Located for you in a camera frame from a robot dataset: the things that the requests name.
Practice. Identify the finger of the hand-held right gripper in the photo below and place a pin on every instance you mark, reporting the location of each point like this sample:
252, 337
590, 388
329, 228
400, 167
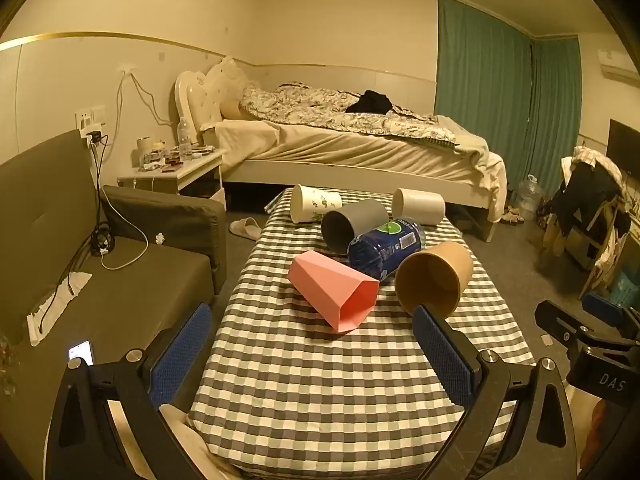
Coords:
602, 305
575, 327

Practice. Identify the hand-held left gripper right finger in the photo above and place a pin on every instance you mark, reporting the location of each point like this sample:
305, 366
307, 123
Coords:
442, 357

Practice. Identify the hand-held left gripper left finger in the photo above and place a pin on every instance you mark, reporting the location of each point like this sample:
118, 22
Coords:
182, 347

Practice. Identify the brown cup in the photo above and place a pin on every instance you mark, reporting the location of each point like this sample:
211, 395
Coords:
450, 262

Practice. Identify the pink faceted cup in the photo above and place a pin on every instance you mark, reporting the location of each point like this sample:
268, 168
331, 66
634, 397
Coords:
330, 285

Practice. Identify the plain white cup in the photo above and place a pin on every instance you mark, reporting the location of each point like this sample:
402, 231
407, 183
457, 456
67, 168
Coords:
421, 205

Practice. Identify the grey cup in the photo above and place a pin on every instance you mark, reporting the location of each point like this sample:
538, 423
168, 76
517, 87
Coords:
361, 215

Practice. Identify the white cup with green print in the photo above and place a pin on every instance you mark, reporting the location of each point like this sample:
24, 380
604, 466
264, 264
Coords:
314, 202

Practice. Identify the wooden chair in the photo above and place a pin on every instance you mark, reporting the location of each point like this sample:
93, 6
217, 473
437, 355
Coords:
595, 255

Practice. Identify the grey sofa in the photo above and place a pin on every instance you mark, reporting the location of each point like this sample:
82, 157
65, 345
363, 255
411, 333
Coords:
125, 300

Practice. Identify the smartphone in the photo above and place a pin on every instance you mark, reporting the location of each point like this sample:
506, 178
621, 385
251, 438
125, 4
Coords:
81, 352

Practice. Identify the small white figurine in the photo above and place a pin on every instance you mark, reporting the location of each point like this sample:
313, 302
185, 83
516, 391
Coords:
160, 238

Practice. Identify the dark jacket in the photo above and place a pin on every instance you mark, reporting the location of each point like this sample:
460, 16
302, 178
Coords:
585, 195

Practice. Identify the checked tablecloth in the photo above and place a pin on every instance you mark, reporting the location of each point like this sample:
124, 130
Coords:
300, 375

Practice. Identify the blue plastic bottle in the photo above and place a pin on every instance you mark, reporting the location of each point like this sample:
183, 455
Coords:
385, 250

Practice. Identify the pair of shoes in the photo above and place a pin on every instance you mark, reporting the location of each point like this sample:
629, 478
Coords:
512, 216

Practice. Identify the large water jug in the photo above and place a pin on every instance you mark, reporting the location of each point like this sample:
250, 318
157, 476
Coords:
529, 199

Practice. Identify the beige slipper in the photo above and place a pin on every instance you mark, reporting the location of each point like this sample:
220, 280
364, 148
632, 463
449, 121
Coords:
246, 227

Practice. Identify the black television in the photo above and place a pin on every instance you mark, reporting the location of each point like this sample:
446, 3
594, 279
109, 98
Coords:
625, 140

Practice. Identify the white nightstand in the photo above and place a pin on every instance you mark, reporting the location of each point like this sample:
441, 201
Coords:
195, 170

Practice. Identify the white bed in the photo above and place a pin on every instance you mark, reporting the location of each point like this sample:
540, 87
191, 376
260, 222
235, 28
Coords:
350, 170

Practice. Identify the clear water bottle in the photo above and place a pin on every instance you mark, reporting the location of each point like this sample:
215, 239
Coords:
184, 137

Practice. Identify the beige bed sheet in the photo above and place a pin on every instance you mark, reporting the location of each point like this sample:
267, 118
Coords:
350, 147

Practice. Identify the green curtain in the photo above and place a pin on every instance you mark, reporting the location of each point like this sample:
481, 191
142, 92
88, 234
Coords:
480, 100

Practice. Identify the white air conditioner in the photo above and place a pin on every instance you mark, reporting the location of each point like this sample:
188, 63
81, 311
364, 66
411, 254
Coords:
620, 65

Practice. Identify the black garment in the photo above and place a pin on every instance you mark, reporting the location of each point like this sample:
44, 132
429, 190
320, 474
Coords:
369, 102

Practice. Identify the floral quilt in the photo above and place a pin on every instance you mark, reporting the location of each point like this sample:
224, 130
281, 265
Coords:
320, 107

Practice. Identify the wall socket panel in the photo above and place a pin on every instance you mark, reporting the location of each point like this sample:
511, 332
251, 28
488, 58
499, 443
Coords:
91, 116

